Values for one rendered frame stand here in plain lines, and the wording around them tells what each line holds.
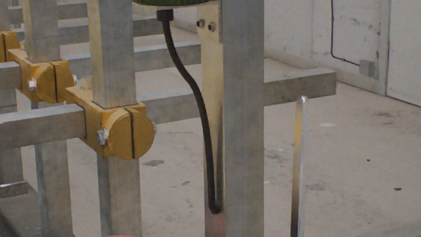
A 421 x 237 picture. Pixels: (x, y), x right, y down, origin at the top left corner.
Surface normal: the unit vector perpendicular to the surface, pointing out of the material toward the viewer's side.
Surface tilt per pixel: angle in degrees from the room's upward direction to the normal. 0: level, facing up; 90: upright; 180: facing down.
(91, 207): 0
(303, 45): 90
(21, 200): 0
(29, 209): 0
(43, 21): 90
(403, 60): 90
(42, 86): 90
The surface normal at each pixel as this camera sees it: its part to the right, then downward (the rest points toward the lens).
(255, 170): 0.47, 0.24
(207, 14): -0.88, 0.15
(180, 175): -0.02, -0.96
